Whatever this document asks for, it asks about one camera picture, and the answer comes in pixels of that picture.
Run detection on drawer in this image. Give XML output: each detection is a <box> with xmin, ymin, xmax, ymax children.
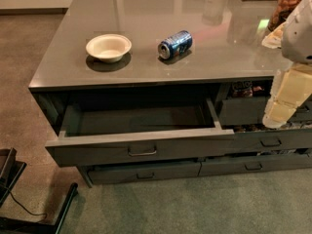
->
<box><xmin>227</xmin><ymin>129</ymin><xmax>312</xmax><ymax>153</ymax></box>
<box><xmin>199</xmin><ymin>154</ymin><xmax>312</xmax><ymax>176</ymax></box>
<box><xmin>46</xmin><ymin>99</ymin><xmax>234</xmax><ymax>167</ymax></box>
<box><xmin>218</xmin><ymin>97</ymin><xmax>312</xmax><ymax>126</ymax></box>
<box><xmin>88</xmin><ymin>160</ymin><xmax>201</xmax><ymax>184</ymax></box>

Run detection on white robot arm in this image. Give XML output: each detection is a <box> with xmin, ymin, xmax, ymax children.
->
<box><xmin>262</xmin><ymin>0</ymin><xmax>312</xmax><ymax>129</ymax></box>

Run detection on snack bags in drawer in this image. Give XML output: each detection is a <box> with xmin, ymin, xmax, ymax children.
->
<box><xmin>230</xmin><ymin>81</ymin><xmax>272</xmax><ymax>98</ymax></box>

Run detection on grey drawer cabinet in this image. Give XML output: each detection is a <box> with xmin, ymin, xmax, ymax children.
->
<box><xmin>29</xmin><ymin>0</ymin><xmax>312</xmax><ymax>185</ymax></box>

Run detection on glass snack jar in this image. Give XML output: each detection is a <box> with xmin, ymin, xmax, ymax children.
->
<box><xmin>267</xmin><ymin>0</ymin><xmax>301</xmax><ymax>31</ymax></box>

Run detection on blue soda can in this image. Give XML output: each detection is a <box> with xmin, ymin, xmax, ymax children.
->
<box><xmin>158</xmin><ymin>30</ymin><xmax>193</xmax><ymax>59</ymax></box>

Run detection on white bowl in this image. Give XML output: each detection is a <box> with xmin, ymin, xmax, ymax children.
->
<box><xmin>86</xmin><ymin>34</ymin><xmax>132</xmax><ymax>63</ymax></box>

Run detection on black metal stand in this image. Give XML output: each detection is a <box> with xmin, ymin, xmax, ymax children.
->
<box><xmin>1</xmin><ymin>150</ymin><xmax>83</xmax><ymax>234</ymax></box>

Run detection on black cable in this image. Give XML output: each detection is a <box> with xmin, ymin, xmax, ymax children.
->
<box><xmin>0</xmin><ymin>183</ymin><xmax>49</xmax><ymax>218</ymax></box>

